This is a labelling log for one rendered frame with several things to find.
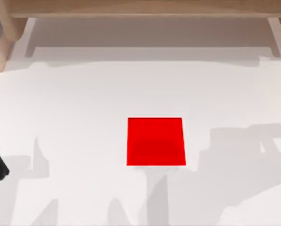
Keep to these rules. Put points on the red cube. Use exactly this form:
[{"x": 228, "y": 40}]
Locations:
[{"x": 155, "y": 141}]

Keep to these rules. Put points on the pale wooden drawer front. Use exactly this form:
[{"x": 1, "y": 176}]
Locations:
[{"x": 0, "y": 50}]

